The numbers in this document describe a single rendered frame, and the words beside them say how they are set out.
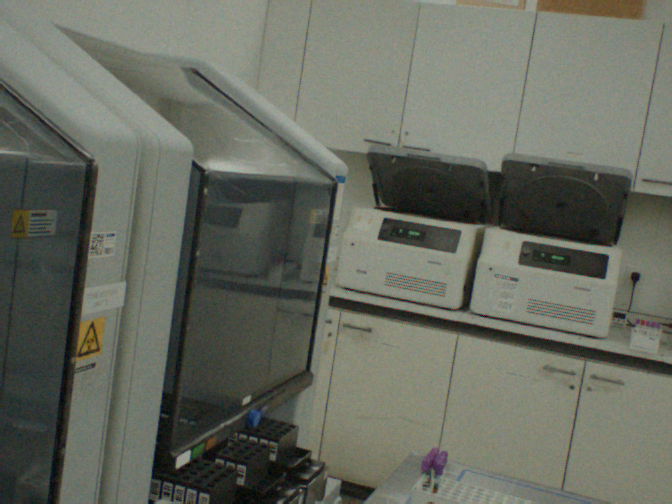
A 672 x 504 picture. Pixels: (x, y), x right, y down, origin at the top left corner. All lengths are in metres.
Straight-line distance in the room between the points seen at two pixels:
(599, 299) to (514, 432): 0.64
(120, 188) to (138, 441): 0.37
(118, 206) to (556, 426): 2.71
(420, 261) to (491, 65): 0.92
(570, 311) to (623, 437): 0.53
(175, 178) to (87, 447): 0.36
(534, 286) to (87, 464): 2.57
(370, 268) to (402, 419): 0.65
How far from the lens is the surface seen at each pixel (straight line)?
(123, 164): 1.02
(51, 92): 1.00
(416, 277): 3.50
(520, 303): 3.45
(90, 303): 1.01
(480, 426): 3.56
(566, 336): 3.43
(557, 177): 3.63
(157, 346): 1.17
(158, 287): 1.14
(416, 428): 3.61
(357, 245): 3.57
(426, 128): 3.79
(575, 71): 3.74
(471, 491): 1.62
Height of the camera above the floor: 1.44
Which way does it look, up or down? 6 degrees down
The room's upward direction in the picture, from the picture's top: 8 degrees clockwise
